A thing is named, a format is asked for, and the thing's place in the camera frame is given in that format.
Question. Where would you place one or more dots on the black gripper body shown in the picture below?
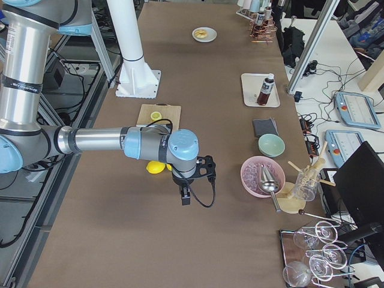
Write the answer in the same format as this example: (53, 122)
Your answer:
(180, 180)

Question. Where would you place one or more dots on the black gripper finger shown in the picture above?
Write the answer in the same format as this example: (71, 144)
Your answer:
(185, 196)

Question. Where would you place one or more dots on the white round plate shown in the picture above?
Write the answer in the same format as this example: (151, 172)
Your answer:
(212, 34)

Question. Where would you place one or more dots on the glazed yellow donut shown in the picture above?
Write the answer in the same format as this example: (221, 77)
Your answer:
(200, 33)

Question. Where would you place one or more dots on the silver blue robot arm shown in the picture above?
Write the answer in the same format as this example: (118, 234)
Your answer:
(24, 141)

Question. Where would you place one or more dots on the cream rectangular tray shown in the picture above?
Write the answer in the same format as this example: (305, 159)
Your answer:
(251, 86)

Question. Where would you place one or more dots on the wine glass rack tray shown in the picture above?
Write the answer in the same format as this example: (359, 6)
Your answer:
(313, 255)

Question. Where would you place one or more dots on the whole yellow lemon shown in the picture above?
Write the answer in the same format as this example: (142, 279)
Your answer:
(155, 167)

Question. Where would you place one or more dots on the pink bowl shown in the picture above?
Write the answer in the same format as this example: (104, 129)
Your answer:
(250, 170)

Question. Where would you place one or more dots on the wooden cutting board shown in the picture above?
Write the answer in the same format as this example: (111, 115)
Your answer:
(165, 111)

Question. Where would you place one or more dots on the steel funnel scoop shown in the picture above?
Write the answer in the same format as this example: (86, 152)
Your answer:
(268, 184)

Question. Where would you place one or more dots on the dark grey folded cloth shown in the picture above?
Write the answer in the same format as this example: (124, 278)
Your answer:
(264, 126)

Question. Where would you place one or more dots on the mint green bowl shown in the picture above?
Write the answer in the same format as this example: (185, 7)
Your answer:
(271, 145)

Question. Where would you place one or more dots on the halved lemon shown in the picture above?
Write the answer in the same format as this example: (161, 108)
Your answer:
(156, 115)

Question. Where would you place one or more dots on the wooden round coaster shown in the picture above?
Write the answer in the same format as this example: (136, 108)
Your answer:
(287, 201)

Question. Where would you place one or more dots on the clear glass pitcher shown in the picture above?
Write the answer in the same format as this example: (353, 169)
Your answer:
(306, 183)

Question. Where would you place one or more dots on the brown sauce bottle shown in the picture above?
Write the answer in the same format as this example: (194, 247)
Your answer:
(266, 89)

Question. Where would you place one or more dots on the blue teach pendant near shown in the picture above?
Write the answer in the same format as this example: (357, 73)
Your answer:
(342, 144)

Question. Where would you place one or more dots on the blue teach pendant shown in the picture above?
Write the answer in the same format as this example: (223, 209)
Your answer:
(342, 144)
(356, 110)

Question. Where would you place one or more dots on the black monitor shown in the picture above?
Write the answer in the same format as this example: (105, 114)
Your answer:
(359, 182)

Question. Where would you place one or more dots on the blue teach pendant far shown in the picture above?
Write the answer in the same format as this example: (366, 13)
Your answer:
(356, 110)

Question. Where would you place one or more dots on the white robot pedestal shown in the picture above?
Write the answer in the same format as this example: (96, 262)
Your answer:
(136, 79)

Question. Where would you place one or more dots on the copper wire bottle rack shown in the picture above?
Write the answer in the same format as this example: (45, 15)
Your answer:
(262, 32)

